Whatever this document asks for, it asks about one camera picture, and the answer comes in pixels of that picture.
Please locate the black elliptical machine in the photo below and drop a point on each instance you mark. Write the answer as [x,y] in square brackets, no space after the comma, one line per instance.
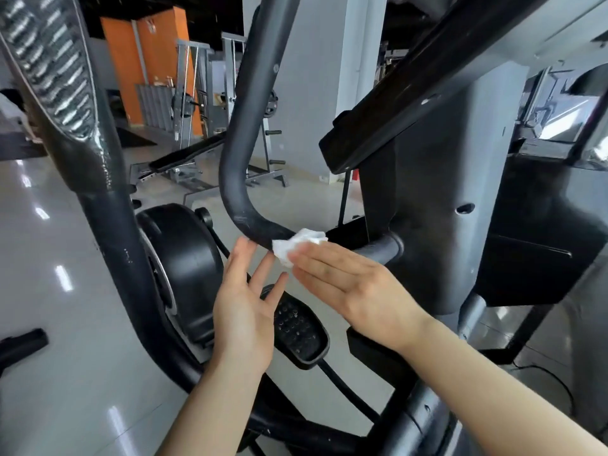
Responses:
[21,344]
[446,137]

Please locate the person's right forearm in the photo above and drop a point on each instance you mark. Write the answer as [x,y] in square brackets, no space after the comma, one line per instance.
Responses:
[503,394]

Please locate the weight bench rack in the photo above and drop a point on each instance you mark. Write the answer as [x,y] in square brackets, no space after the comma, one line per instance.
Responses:
[190,137]

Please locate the person's left hand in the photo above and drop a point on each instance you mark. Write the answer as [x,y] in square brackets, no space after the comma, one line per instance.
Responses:
[245,313]

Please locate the white wet wipe sheet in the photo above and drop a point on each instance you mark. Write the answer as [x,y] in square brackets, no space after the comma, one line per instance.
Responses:
[294,244]

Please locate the person's right hand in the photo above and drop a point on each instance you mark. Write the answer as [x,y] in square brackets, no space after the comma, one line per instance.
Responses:
[366,294]

